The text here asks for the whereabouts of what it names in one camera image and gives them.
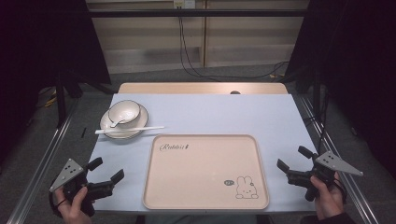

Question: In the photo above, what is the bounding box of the black horizontal bar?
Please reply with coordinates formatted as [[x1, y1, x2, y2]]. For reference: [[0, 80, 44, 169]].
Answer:
[[88, 8, 310, 19]]

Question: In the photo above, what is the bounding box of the white wall socket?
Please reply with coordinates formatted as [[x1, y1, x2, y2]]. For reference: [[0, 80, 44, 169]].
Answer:
[[173, 0, 197, 9]]

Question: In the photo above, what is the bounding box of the beige tray with rabbit print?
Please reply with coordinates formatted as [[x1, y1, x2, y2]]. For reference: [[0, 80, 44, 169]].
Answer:
[[142, 133, 271, 211]]

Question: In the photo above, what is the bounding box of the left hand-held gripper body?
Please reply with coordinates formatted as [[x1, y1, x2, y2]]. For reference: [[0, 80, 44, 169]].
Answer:
[[49, 158, 115, 217]]

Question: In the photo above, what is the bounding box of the black curtain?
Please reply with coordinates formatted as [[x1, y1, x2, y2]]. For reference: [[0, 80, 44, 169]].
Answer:
[[283, 0, 396, 180], [0, 0, 112, 162]]

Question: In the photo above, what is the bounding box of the white plate with dark rim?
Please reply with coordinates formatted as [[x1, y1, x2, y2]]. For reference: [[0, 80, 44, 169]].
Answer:
[[99, 104, 149, 140]]

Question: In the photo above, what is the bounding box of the white ceramic spoon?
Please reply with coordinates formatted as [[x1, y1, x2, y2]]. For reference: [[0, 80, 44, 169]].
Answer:
[[109, 116, 133, 129]]

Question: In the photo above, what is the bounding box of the yellow cable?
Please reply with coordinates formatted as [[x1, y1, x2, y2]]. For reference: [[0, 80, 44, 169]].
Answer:
[[44, 95, 59, 109]]

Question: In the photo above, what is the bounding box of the white chopstick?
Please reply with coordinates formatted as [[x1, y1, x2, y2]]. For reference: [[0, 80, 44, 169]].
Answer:
[[94, 127, 157, 135], [94, 125, 165, 133]]

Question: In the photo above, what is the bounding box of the light blue table mat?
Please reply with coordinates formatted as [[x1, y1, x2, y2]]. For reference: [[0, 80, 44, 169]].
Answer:
[[87, 92, 318, 215]]

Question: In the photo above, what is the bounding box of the black cable beside stand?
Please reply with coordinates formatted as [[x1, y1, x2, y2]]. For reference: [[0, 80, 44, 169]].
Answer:
[[305, 92, 332, 154]]

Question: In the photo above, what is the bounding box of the aluminium rail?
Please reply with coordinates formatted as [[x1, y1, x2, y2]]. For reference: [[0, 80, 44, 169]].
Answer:
[[298, 94, 380, 224], [7, 98, 81, 224]]

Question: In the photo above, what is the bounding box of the white bowl with dark rim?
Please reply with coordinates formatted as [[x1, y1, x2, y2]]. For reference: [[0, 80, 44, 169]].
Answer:
[[107, 99, 142, 130]]

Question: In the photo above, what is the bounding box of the person's dark sleeve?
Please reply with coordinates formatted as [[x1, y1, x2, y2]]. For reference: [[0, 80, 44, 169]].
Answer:
[[299, 212, 357, 224]]

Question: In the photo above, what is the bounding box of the person's left hand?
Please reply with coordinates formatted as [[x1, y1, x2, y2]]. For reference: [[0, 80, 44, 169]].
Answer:
[[54, 185, 94, 224]]

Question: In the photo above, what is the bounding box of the black metal stand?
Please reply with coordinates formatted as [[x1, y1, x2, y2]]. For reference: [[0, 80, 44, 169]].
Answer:
[[312, 70, 322, 117], [55, 72, 68, 128]]

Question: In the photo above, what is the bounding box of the wooden table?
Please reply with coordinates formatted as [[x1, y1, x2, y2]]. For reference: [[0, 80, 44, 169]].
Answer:
[[118, 81, 290, 95]]

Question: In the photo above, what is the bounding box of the person's right hand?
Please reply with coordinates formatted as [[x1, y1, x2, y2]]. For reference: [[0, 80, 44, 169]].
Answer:
[[309, 172, 346, 221]]

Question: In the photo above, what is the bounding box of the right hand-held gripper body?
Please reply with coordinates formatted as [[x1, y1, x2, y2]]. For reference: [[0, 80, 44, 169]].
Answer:
[[286, 150, 364, 203]]

